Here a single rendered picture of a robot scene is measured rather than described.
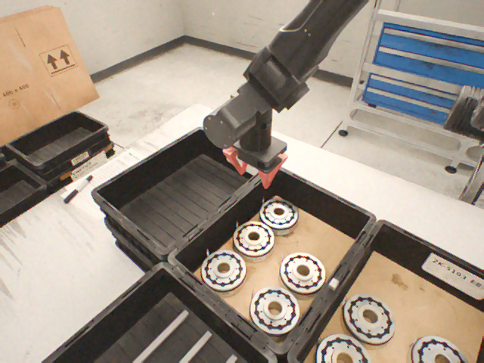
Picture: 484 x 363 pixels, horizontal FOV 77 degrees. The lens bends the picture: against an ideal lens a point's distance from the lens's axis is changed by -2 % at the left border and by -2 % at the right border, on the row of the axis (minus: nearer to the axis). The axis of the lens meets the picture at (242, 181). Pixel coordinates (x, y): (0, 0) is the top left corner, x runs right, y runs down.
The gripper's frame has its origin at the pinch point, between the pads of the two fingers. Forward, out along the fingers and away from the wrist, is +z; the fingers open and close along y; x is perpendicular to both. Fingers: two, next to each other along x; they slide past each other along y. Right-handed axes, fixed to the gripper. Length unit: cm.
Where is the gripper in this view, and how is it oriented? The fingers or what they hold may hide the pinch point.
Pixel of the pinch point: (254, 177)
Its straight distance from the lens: 63.0
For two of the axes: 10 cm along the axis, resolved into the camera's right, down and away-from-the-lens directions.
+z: 0.2, 6.9, 7.2
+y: 7.7, 4.5, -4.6
